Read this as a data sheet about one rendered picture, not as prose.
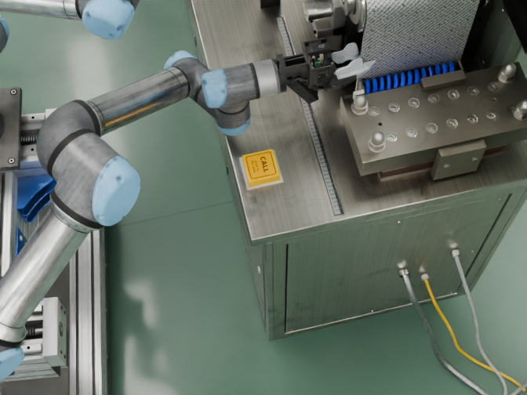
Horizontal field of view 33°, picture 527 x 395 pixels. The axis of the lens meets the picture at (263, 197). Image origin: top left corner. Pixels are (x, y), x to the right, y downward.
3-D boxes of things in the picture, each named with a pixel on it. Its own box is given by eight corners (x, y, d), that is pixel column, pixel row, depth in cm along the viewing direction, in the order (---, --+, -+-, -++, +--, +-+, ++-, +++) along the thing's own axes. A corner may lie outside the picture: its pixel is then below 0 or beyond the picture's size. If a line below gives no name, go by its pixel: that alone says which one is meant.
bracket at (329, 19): (306, 74, 209) (310, -8, 181) (332, 69, 209) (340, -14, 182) (311, 92, 207) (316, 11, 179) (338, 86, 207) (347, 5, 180)
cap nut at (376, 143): (365, 139, 186) (367, 128, 182) (382, 135, 187) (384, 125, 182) (370, 154, 185) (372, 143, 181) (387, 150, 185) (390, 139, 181)
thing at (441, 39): (356, 81, 193) (364, 30, 177) (459, 59, 195) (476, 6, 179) (357, 82, 193) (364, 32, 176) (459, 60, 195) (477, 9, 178)
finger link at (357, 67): (381, 59, 181) (337, 67, 180) (378, 75, 186) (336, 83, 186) (377, 47, 182) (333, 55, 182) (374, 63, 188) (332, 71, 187)
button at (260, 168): (242, 160, 199) (241, 154, 197) (272, 153, 200) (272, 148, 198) (248, 186, 196) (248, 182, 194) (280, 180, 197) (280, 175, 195)
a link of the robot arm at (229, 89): (201, 87, 188) (198, 65, 180) (252, 77, 189) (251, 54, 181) (208, 118, 185) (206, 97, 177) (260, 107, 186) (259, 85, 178)
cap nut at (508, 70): (495, 70, 193) (499, 59, 189) (511, 67, 193) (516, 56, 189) (501, 85, 191) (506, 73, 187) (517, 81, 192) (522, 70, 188)
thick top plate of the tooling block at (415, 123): (339, 113, 196) (342, 99, 190) (512, 76, 199) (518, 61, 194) (360, 176, 189) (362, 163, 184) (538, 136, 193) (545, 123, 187)
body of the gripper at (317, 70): (339, 65, 179) (281, 77, 178) (336, 88, 186) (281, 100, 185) (328, 34, 182) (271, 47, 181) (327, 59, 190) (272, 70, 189)
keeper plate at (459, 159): (430, 172, 196) (437, 149, 186) (473, 163, 197) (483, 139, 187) (434, 182, 195) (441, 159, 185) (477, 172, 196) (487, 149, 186)
